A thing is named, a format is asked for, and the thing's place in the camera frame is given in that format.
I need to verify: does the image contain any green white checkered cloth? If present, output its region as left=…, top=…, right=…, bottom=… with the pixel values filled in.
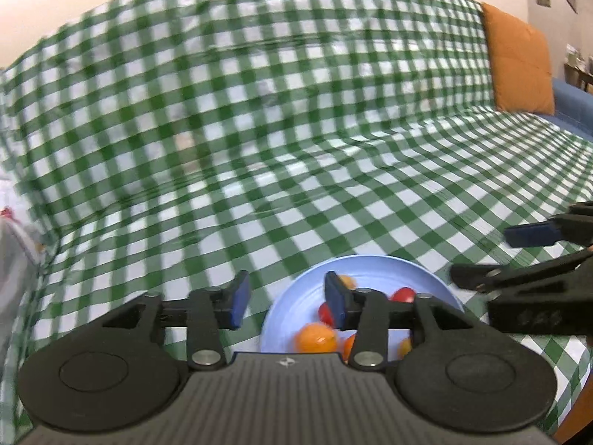
left=0, top=0, right=593, bottom=432

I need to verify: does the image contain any orange cushion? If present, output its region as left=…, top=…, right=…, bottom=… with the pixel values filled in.
left=479, top=2, right=557, bottom=116

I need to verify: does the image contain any light blue plate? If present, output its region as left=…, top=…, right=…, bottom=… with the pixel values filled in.
left=260, top=255, right=465, bottom=362

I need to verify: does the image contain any blue sofa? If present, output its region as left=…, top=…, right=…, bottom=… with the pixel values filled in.
left=498, top=76, right=593, bottom=140

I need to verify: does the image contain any white plastic bag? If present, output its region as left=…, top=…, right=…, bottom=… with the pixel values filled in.
left=0, top=176, right=47, bottom=297

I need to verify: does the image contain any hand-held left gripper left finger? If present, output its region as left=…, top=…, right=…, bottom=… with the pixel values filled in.
left=99, top=270, right=251, bottom=372

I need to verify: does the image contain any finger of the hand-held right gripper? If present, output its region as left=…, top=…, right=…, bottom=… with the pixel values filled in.
left=450, top=249, right=593, bottom=295
left=504, top=201, right=593, bottom=248

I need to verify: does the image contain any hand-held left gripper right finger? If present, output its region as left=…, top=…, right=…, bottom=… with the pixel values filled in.
left=324, top=271, right=478, bottom=372

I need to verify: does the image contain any small wooden table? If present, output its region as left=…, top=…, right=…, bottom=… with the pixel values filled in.
left=563, top=44, right=593, bottom=94

